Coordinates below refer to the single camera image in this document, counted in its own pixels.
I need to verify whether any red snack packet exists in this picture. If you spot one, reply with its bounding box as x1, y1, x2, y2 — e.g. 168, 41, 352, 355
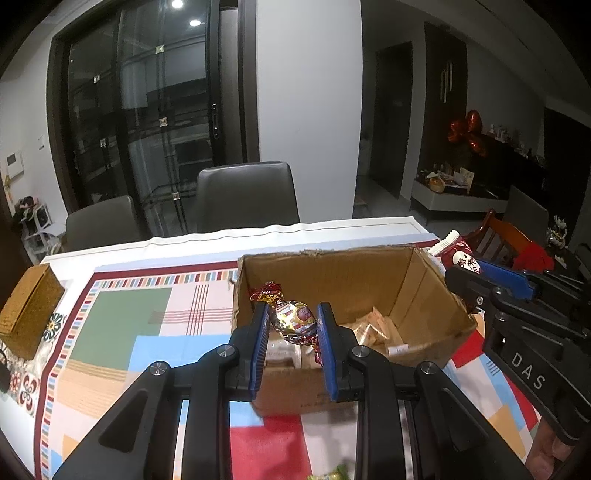
427, 230, 485, 315

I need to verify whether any white figurine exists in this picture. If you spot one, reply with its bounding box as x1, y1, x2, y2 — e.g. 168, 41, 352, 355
547, 214, 570, 251

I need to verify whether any colourful patchwork tablecloth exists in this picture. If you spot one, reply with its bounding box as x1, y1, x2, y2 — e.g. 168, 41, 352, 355
0, 216, 544, 480

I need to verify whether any black framed glass sliding door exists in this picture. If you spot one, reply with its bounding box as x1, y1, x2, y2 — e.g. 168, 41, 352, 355
48, 0, 260, 237

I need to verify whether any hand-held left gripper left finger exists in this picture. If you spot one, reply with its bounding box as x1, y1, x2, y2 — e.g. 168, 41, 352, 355
52, 301, 271, 480

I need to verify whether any red foil candy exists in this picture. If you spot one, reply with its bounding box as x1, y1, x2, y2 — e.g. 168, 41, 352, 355
249, 280, 329, 366

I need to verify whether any grey leather dining chair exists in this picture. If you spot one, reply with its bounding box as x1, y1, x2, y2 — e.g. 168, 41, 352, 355
502, 185, 550, 245
62, 195, 151, 253
195, 161, 301, 234

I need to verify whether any person's right hand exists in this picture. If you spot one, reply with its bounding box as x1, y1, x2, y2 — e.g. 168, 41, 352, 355
525, 419, 572, 480

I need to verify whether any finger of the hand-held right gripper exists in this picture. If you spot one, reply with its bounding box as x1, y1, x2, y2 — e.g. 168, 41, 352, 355
444, 265, 498, 315
475, 259, 544, 301

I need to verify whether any white low sideboard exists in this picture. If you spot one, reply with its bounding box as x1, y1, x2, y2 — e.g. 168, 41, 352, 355
410, 177, 509, 227

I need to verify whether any red cloth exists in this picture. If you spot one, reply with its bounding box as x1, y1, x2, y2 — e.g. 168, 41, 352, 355
512, 242, 555, 274

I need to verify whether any floral patterned mat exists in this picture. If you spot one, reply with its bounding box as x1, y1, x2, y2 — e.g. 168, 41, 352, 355
0, 311, 68, 408

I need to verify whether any beige snack packet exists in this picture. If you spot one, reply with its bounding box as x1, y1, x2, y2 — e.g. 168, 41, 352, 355
344, 306, 410, 357

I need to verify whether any brown cardboard box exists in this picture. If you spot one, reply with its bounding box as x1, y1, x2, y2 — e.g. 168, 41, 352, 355
231, 246, 479, 419

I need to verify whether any red foil balloon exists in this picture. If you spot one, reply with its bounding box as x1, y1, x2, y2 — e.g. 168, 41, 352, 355
448, 110, 489, 158

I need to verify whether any green candy packet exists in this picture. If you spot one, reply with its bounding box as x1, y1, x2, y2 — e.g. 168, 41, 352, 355
308, 464, 350, 480

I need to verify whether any white shoe rack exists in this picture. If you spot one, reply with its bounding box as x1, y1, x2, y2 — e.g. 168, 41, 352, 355
13, 196, 62, 265

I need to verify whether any brown wooden chair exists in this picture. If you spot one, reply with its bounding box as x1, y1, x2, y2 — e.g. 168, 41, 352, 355
464, 209, 555, 274

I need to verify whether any woven rattan lidded basket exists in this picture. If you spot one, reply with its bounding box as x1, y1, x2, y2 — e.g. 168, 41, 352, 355
0, 264, 66, 361

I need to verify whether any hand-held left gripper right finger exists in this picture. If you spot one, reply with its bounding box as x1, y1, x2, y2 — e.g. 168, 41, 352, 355
316, 302, 537, 480

